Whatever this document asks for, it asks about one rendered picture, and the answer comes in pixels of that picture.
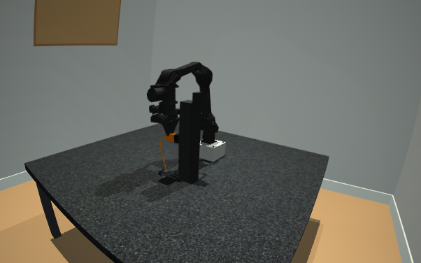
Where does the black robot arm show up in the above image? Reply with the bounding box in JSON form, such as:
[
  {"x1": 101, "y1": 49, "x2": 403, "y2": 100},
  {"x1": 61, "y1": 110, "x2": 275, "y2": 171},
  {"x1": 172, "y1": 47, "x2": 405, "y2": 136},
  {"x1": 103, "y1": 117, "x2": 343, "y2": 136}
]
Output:
[{"x1": 147, "y1": 62, "x2": 219, "y2": 144}]

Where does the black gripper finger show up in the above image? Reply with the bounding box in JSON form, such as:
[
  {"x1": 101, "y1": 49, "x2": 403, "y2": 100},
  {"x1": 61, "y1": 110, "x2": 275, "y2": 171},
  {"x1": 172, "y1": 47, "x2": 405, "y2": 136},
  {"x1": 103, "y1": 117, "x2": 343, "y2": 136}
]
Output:
[
  {"x1": 162, "y1": 120, "x2": 172, "y2": 136},
  {"x1": 170, "y1": 118, "x2": 180, "y2": 133}
]

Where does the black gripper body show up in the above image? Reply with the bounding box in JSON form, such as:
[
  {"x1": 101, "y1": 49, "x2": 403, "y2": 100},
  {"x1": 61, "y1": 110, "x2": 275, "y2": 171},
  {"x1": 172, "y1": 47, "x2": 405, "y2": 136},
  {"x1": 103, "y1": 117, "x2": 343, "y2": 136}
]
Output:
[{"x1": 150, "y1": 99, "x2": 180, "y2": 123}]

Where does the black post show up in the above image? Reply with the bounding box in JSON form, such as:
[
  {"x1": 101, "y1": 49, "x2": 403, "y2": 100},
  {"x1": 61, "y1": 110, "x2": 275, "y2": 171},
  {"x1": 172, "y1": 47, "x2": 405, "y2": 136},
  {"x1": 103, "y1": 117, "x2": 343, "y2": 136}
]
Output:
[{"x1": 178, "y1": 92, "x2": 203, "y2": 184}]

